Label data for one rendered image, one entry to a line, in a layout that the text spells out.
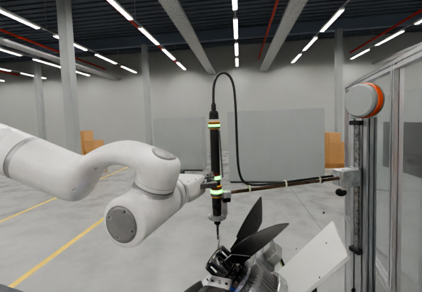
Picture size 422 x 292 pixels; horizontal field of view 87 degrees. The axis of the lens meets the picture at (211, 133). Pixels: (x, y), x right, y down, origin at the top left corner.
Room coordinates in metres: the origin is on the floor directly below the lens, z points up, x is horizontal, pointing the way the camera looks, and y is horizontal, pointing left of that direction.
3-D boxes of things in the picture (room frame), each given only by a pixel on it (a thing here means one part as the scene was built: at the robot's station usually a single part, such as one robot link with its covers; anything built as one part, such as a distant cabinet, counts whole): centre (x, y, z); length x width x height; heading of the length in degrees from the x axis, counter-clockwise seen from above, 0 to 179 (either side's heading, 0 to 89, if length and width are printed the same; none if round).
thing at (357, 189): (1.02, -0.66, 1.48); 0.05 x 0.03 x 0.62; 16
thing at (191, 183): (0.55, 0.08, 1.65); 0.11 x 0.10 x 0.07; 161
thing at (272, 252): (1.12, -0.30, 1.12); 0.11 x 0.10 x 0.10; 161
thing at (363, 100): (1.03, -0.70, 1.88); 0.17 x 0.15 x 0.16; 161
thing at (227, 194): (0.83, -0.02, 1.49); 0.09 x 0.07 x 0.10; 106
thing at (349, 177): (1.00, -0.61, 1.53); 0.10 x 0.07 x 0.08; 106
